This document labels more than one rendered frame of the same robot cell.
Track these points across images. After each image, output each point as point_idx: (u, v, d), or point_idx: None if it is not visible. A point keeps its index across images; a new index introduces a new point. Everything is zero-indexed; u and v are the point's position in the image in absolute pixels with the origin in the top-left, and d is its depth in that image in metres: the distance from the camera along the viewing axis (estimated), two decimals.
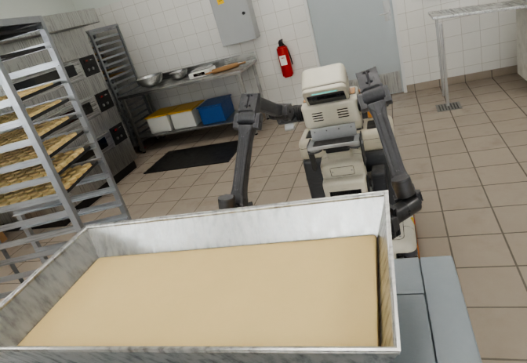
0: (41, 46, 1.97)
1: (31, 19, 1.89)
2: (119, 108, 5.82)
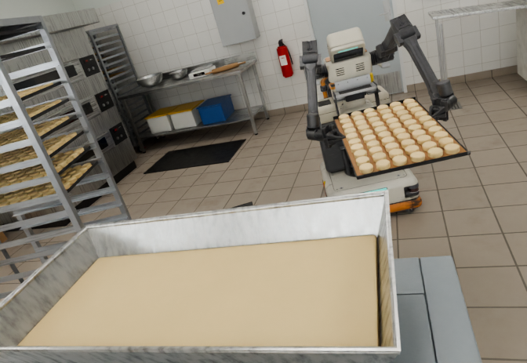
0: (41, 46, 1.97)
1: (31, 19, 1.89)
2: (119, 108, 5.82)
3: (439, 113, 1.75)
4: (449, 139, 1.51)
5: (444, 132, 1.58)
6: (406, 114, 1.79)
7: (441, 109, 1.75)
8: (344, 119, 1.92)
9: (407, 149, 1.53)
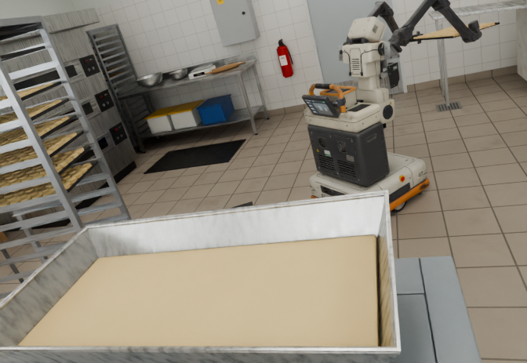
0: (41, 46, 1.97)
1: (31, 19, 1.89)
2: (119, 108, 5.82)
3: (423, 34, 3.46)
4: (450, 27, 3.52)
5: (444, 29, 3.50)
6: (434, 34, 3.33)
7: (422, 34, 3.46)
8: (455, 33, 3.07)
9: (467, 25, 3.39)
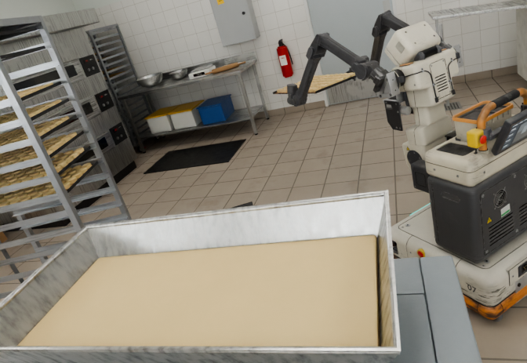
0: (41, 46, 1.97)
1: (31, 19, 1.89)
2: (119, 108, 5.82)
3: None
4: (281, 89, 3.01)
5: (285, 90, 2.94)
6: (311, 86, 2.76)
7: None
8: (350, 73, 2.76)
9: (299, 82, 3.07)
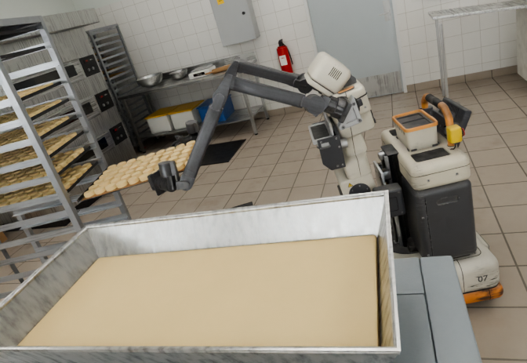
0: (41, 46, 1.97)
1: (31, 19, 1.89)
2: (119, 108, 5.82)
3: None
4: (98, 189, 1.89)
5: (112, 186, 1.88)
6: None
7: (148, 179, 1.79)
8: (192, 141, 2.14)
9: (110, 176, 2.03)
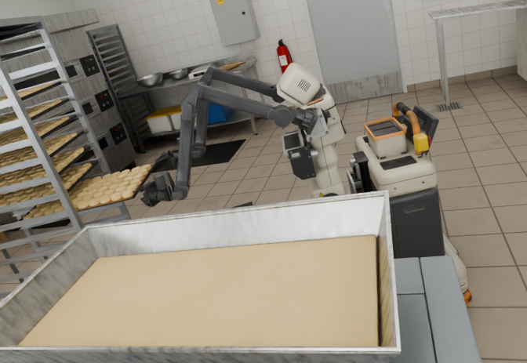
0: (41, 46, 1.97)
1: (31, 19, 1.89)
2: (119, 108, 5.82)
3: None
4: (37, 214, 1.94)
5: (50, 212, 1.93)
6: (102, 194, 1.97)
7: None
8: (137, 168, 2.20)
9: None
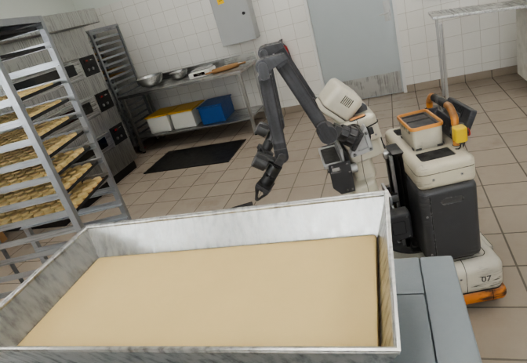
0: (41, 46, 1.97)
1: (31, 19, 1.89)
2: (119, 108, 5.82)
3: None
4: None
5: None
6: (49, 208, 2.00)
7: None
8: (89, 179, 2.23)
9: None
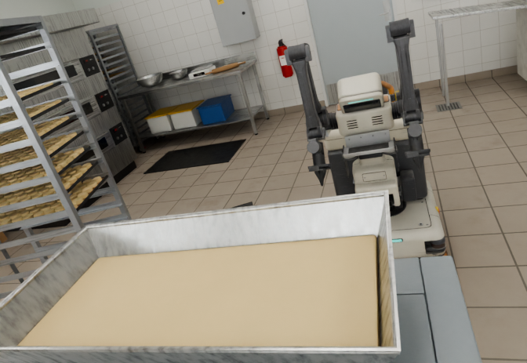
0: (41, 46, 1.97)
1: (31, 19, 1.89)
2: (119, 108, 5.82)
3: (418, 164, 1.75)
4: None
5: None
6: (49, 208, 2.00)
7: (414, 161, 1.75)
8: (89, 179, 2.23)
9: None
